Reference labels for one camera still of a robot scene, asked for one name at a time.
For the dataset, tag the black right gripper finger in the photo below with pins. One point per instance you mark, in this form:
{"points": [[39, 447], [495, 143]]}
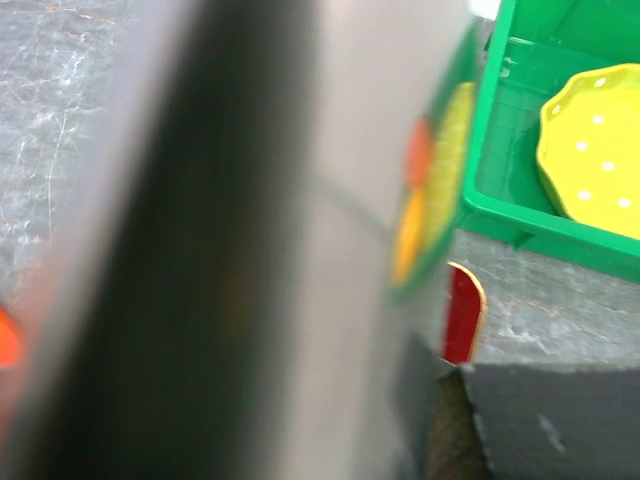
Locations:
{"points": [[515, 421]]}

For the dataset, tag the dark red lacquer tray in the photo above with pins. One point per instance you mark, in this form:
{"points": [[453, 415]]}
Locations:
{"points": [[467, 309]]}

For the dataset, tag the metal serving tongs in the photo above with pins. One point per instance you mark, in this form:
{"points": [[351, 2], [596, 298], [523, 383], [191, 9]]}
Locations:
{"points": [[252, 282]]}

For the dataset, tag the orange box lid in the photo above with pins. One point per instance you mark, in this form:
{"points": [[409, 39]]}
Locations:
{"points": [[10, 340]]}

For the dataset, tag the yellow-green dotted plate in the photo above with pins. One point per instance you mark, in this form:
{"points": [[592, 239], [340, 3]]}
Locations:
{"points": [[588, 149]]}

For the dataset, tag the green plastic bin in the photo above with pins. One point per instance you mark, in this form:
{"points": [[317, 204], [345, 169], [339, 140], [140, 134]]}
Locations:
{"points": [[534, 49]]}

